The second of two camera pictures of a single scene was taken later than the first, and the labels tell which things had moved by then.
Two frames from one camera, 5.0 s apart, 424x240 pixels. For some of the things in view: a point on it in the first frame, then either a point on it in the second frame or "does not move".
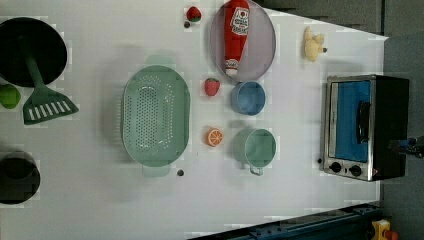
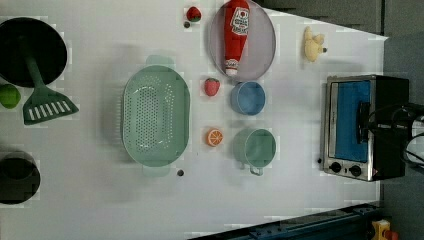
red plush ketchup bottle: (236, 30) does not move
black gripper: (409, 145) to (391, 120)
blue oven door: (349, 123) does not move
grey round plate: (260, 46) does not move
